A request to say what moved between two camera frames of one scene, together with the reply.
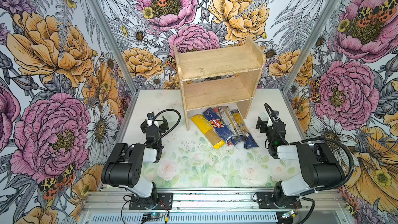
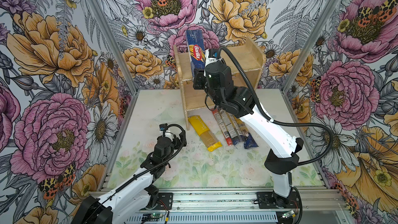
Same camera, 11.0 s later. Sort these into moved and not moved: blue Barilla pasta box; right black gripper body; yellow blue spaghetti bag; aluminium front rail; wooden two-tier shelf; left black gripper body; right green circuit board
Moved: left black gripper body; blue Barilla pasta box; right black gripper body
Not moved: aluminium front rail; yellow blue spaghetti bag; right green circuit board; wooden two-tier shelf
